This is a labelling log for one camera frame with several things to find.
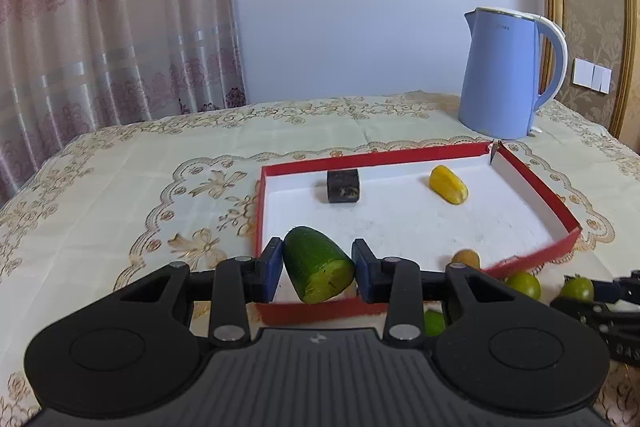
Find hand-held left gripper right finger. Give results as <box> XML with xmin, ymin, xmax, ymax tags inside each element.
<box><xmin>351</xmin><ymin>238</ymin><xmax>551</xmax><ymax>348</ymax></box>

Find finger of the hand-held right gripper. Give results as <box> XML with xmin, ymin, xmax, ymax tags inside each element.
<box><xmin>550</xmin><ymin>297</ymin><xmax>618</xmax><ymax>325</ymax></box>
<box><xmin>592</xmin><ymin>271</ymin><xmax>640</xmax><ymax>303</ymax></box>

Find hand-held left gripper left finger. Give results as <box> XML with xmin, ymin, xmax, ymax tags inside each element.
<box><xmin>85</xmin><ymin>237</ymin><xmax>285</xmax><ymax>348</ymax></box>

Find green tomato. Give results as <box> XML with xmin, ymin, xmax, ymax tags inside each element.
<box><xmin>559</xmin><ymin>274</ymin><xmax>596</xmax><ymax>303</ymax></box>
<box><xmin>504</xmin><ymin>271</ymin><xmax>542</xmax><ymax>301</ymax></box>

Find tapered green cucumber piece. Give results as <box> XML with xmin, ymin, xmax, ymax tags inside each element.
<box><xmin>282</xmin><ymin>226</ymin><xmax>357</xmax><ymax>305</ymax></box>

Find red cardboard tray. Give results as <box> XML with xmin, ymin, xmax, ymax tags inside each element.
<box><xmin>254</xmin><ymin>142</ymin><xmax>584</xmax><ymax>328</ymax></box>

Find short green cucumber piece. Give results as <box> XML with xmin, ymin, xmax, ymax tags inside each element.
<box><xmin>424</xmin><ymin>309</ymin><xmax>447</xmax><ymax>338</ymax></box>

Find dark eggplant piece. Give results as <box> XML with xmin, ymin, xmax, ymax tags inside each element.
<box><xmin>326</xmin><ymin>168</ymin><xmax>362</xmax><ymax>204</ymax></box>

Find brown kiwi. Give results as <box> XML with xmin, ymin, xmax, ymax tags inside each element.
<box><xmin>451</xmin><ymin>249</ymin><xmax>481</xmax><ymax>270</ymax></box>

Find yellow star fruit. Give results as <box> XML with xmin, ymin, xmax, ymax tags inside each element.
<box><xmin>429</xmin><ymin>164</ymin><xmax>470</xmax><ymax>206</ymax></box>

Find beige embroidered tablecloth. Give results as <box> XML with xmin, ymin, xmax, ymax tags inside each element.
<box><xmin>0</xmin><ymin>92</ymin><xmax>640</xmax><ymax>427</ymax></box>

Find blue electric kettle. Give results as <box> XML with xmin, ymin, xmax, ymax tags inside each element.
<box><xmin>457</xmin><ymin>7</ymin><xmax>570</xmax><ymax>142</ymax></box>

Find pink patterned curtain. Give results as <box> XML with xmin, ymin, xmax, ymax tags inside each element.
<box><xmin>0</xmin><ymin>0</ymin><xmax>248</xmax><ymax>208</ymax></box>

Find white wall switch panel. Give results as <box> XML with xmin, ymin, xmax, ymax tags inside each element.
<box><xmin>571</xmin><ymin>57</ymin><xmax>612</xmax><ymax>94</ymax></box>

